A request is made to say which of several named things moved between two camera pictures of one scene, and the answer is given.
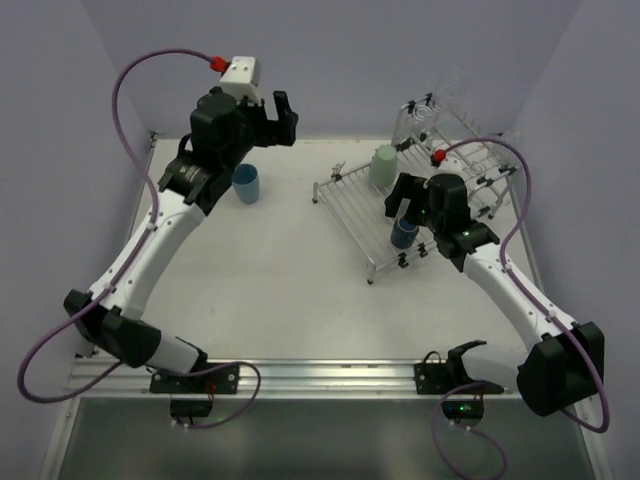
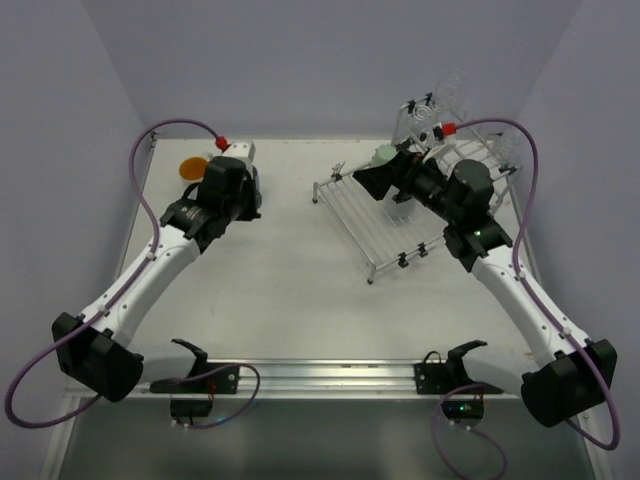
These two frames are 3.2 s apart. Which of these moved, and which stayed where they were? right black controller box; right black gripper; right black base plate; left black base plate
Moved: right black gripper
Stayed: right black controller box; left black base plate; right black base plate
